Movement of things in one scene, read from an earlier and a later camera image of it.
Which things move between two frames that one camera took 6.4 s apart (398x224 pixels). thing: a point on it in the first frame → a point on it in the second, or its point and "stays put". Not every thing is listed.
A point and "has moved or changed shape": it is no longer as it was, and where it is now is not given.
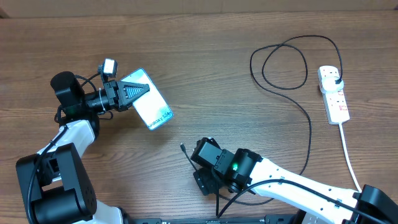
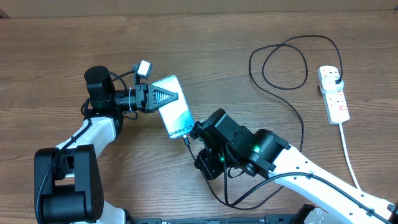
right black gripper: (211, 183) → (208, 163)
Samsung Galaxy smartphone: (152, 106) has moved or changed shape
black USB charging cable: (275, 46) has moved or changed shape
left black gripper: (118, 94) → (146, 97)
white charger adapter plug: (329, 84) stays put
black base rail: (282, 219) stays put
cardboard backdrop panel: (58, 9) stays put
